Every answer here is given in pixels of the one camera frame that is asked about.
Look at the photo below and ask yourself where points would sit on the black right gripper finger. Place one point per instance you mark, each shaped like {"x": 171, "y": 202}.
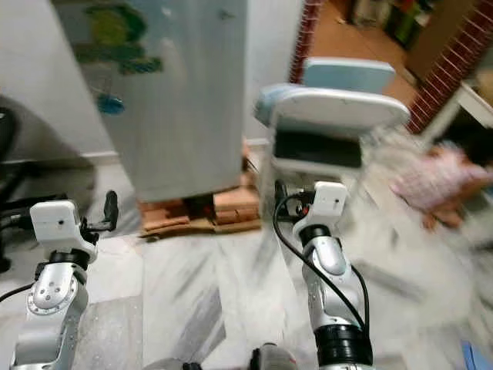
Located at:
{"x": 280, "y": 194}

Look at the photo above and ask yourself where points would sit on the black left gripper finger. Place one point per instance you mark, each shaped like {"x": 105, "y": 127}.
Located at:
{"x": 111, "y": 206}

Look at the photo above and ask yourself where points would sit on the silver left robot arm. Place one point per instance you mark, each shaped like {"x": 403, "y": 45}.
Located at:
{"x": 50, "y": 297}

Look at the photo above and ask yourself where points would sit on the wooden fridge stand with bricks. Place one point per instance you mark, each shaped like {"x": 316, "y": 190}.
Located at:
{"x": 231, "y": 210}

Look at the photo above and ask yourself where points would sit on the grey fridge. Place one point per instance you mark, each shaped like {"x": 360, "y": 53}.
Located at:
{"x": 192, "y": 139}

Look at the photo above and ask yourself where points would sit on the white plastic chair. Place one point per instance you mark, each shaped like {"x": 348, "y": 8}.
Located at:
{"x": 335, "y": 112}

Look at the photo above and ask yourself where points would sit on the small blue sticker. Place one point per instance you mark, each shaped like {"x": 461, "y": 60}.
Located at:
{"x": 111, "y": 105}

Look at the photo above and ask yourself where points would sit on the light blue plastic chair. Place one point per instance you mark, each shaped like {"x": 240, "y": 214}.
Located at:
{"x": 347, "y": 75}

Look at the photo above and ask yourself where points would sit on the child in pink clothes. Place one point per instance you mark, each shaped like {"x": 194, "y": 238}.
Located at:
{"x": 439, "y": 181}

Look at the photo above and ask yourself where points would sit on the robot right leg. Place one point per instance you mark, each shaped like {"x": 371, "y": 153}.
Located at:
{"x": 276, "y": 358}

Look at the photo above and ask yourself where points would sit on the robot leg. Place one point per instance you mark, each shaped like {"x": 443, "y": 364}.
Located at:
{"x": 276, "y": 358}
{"x": 176, "y": 364}

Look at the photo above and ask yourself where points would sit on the red brick pillar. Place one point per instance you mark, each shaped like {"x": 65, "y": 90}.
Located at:
{"x": 306, "y": 38}

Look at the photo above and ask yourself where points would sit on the robot left leg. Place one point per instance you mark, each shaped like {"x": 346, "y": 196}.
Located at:
{"x": 176, "y": 364}

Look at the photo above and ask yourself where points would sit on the green cartoon sticker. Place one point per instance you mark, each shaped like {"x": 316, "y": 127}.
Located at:
{"x": 115, "y": 31}

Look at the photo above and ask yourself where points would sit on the white table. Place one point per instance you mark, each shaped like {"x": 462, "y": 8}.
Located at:
{"x": 451, "y": 108}

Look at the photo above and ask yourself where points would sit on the blue object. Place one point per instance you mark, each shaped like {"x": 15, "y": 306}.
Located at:
{"x": 479, "y": 356}

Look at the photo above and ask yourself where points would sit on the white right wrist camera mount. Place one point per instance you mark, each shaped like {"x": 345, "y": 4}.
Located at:
{"x": 328, "y": 202}

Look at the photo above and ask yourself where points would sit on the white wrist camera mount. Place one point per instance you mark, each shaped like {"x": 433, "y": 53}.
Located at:
{"x": 328, "y": 202}
{"x": 58, "y": 225}

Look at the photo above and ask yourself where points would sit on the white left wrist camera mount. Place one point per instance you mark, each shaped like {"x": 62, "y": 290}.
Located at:
{"x": 58, "y": 225}

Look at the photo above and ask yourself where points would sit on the red brick wall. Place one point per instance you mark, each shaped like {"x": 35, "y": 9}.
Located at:
{"x": 451, "y": 65}

